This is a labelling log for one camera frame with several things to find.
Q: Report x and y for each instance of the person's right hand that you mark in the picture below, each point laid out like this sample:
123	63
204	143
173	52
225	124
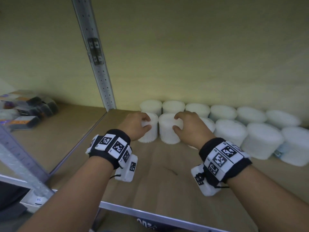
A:
195	132

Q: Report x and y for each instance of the person's left hand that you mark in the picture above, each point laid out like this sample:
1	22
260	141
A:
134	125

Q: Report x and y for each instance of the white tub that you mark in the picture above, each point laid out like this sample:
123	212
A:
167	132
150	136

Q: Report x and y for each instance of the grey metal shelf wooden boards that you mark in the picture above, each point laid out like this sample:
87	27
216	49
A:
157	171

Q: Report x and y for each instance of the row of white jars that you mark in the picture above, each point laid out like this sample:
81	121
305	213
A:
262	140

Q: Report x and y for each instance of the person's left forearm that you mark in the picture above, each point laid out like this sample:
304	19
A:
72	200

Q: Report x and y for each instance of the person's right forearm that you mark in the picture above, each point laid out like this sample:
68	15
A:
270	205

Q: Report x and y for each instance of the pale beige open box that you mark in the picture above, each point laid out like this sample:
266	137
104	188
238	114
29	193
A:
36	201

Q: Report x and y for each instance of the black wristband with marker tags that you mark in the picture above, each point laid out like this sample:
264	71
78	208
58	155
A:
105	140
220	159

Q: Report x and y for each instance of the dark grey fabric bag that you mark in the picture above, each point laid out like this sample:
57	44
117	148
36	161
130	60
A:
135	223

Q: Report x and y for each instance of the pile of dark packets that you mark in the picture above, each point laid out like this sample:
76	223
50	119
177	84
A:
26	111

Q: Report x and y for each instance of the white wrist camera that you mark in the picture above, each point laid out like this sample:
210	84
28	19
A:
125	175
207	189

